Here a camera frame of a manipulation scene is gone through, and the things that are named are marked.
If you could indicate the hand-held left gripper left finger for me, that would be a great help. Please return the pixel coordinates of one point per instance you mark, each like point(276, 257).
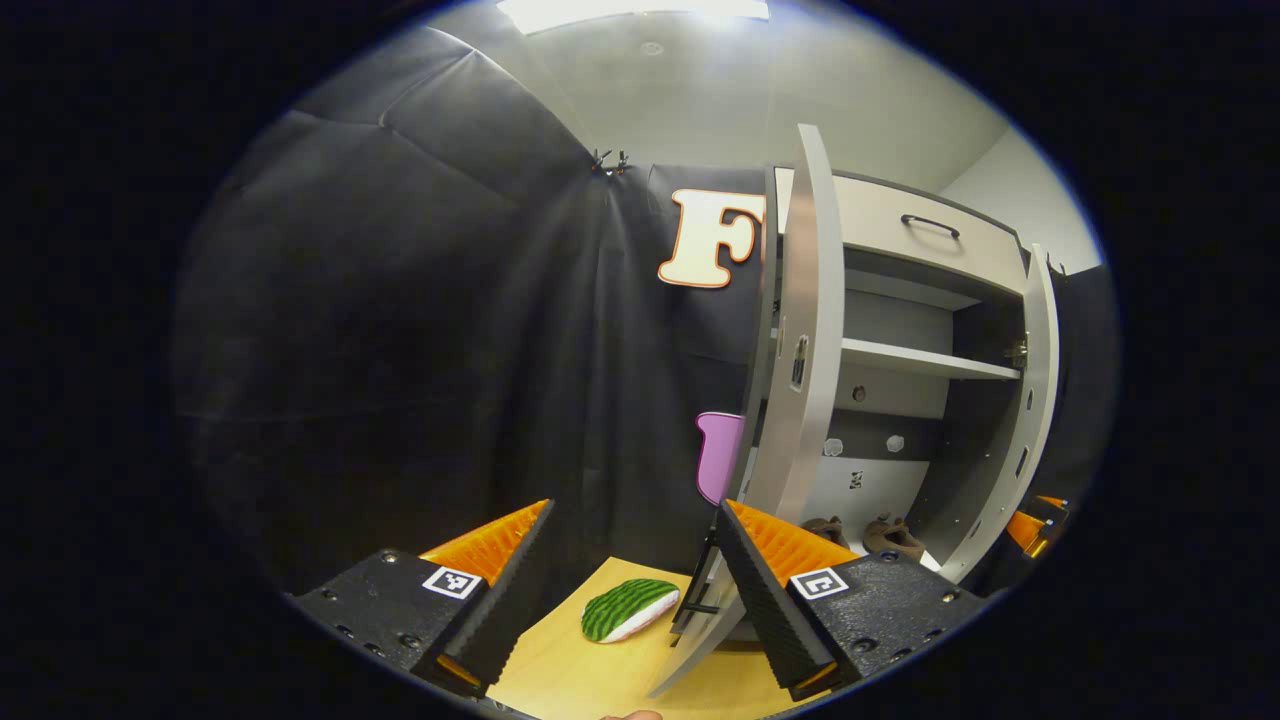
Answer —
point(505, 590)

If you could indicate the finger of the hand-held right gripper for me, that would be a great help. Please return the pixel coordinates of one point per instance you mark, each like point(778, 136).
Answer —
point(1052, 502)
point(1025, 532)

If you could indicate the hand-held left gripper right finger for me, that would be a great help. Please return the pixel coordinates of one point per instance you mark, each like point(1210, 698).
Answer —
point(760, 590)

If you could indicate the white cabinet door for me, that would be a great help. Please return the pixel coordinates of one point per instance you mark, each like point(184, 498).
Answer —
point(1040, 380)
point(812, 330)

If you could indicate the white shoe cabinet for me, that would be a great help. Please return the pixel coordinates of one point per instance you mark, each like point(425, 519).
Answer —
point(890, 395)

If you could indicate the metal door hinge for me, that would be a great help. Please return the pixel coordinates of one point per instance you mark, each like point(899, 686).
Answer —
point(799, 362)
point(1017, 352)

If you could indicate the white cabinet shelf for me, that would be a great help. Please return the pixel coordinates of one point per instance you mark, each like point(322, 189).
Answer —
point(920, 360)

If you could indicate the beige cabinet drawer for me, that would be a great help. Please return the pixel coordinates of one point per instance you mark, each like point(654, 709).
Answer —
point(880, 225)

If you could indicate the watermelon slice toy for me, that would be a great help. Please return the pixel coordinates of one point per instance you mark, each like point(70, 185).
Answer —
point(625, 610)

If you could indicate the black backdrop cloth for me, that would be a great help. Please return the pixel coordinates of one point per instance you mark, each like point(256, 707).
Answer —
point(400, 330)

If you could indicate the black spring clamp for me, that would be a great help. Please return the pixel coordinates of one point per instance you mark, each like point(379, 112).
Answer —
point(600, 161)
point(622, 161)

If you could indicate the ceiling light panel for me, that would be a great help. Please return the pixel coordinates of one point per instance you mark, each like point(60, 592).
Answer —
point(630, 12)

